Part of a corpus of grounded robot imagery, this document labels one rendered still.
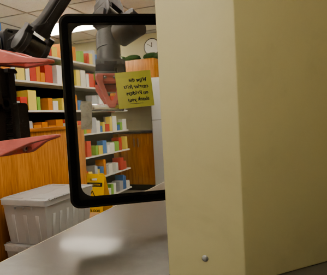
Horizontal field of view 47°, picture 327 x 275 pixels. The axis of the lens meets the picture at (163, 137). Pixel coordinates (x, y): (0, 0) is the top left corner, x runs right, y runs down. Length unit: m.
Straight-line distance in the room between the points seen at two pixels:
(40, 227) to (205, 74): 2.36
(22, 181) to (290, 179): 2.79
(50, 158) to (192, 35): 3.01
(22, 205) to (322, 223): 2.39
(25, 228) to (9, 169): 0.51
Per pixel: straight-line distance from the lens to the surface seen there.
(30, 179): 3.27
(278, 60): 0.55
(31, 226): 2.82
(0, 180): 3.04
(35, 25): 1.32
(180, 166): 0.53
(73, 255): 0.70
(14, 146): 0.52
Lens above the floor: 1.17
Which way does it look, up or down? 3 degrees down
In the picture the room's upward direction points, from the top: 3 degrees counter-clockwise
